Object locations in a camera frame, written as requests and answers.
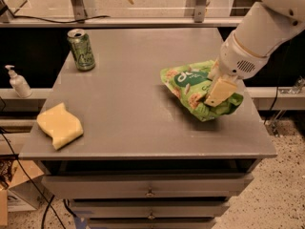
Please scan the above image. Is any cardboard box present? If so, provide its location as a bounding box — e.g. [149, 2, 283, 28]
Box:
[0, 160, 44, 226]

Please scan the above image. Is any green rice chip bag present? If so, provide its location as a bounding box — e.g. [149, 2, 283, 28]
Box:
[160, 60, 243, 122]

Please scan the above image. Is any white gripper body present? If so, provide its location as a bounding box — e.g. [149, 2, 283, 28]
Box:
[217, 31, 269, 79]

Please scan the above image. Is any green soda can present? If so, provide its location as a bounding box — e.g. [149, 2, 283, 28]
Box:
[68, 29, 95, 71]

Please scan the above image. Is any yellow sponge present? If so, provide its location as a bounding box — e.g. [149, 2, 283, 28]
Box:
[37, 103, 84, 150]

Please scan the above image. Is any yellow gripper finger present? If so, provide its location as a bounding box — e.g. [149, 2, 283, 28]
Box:
[204, 77, 237, 107]
[208, 61, 219, 80]

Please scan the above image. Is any middle grey drawer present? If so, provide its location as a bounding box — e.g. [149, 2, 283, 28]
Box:
[71, 199, 229, 219]

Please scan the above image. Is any top grey drawer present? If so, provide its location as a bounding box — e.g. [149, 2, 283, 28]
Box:
[42, 173, 254, 199]

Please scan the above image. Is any black cable on ledge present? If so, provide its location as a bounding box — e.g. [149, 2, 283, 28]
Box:
[0, 0, 111, 25]

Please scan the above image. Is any black floor cable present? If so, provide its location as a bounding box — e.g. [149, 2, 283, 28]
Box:
[0, 97, 68, 229]

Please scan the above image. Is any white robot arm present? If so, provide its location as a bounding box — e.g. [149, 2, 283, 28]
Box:
[205, 0, 305, 107]

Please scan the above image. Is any left metal bracket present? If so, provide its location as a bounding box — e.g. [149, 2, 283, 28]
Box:
[71, 0, 87, 20]

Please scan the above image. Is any right metal bracket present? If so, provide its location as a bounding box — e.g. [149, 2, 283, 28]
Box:
[193, 0, 208, 23]

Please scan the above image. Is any metal bracket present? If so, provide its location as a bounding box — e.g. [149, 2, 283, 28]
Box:
[71, 0, 87, 20]
[193, 0, 208, 23]

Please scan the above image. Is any grey drawer cabinet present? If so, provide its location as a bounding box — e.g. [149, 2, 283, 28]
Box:
[18, 27, 278, 229]

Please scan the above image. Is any grey drawer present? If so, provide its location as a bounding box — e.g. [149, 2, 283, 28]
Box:
[42, 173, 254, 199]
[88, 219, 216, 229]
[71, 199, 229, 219]

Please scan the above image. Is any white pump bottle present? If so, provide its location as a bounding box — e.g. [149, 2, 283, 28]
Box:
[5, 65, 31, 98]

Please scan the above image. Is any bottom grey drawer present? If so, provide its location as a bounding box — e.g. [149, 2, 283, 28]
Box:
[88, 219, 216, 229]

